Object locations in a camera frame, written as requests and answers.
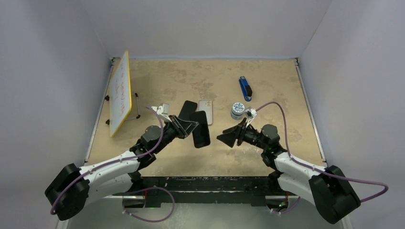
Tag yellow framed whiteboard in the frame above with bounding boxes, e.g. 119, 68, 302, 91
109, 50, 132, 138

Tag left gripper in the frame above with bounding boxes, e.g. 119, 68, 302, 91
153, 115, 198, 154

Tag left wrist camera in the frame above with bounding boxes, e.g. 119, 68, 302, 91
151, 103, 171, 122

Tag black smartphone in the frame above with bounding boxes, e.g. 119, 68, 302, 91
178, 100, 198, 121

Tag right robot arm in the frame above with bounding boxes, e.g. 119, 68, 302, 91
217, 118, 361, 224

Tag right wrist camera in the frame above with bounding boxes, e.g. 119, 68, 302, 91
245, 108, 257, 127

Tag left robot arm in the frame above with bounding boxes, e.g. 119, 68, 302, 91
44, 115, 201, 220

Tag white phone case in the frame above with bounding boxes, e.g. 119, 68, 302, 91
197, 99, 213, 125

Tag metal whiteboard stand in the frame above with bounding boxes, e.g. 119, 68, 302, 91
104, 93, 141, 125

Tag blue stapler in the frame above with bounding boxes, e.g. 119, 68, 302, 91
238, 76, 253, 102

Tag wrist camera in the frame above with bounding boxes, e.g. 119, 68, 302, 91
151, 103, 171, 122
245, 108, 257, 127

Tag blue white jar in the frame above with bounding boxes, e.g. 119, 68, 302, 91
231, 102, 245, 120

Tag black square pad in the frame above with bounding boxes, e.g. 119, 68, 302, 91
190, 111, 211, 148

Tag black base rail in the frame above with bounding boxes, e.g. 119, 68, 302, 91
64, 176, 317, 209

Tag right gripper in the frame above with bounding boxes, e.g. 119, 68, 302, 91
217, 118, 267, 150

